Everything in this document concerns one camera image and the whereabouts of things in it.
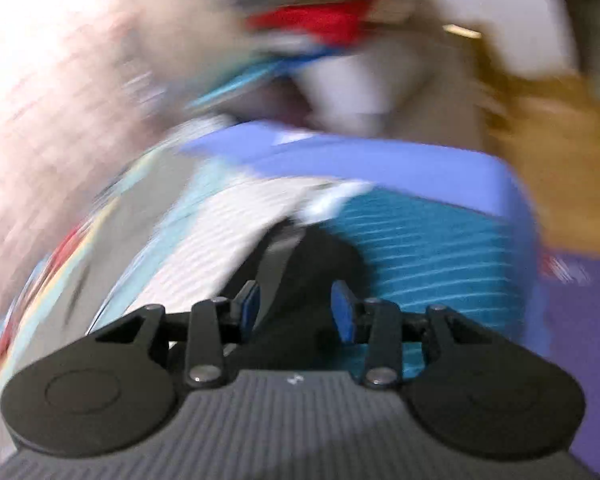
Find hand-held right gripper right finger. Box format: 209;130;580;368
330;280;481;390

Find red cloth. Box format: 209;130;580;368
247;1;383;47

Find teal and grey patterned bedsheet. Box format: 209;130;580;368
0;115;541;461

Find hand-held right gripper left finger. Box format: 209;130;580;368
94;280;261;390

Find purple mat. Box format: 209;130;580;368
542;252;600;480

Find brown wooden furniture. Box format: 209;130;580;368
477;22;600;253

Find black pants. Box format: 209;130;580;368
220;222;368;376

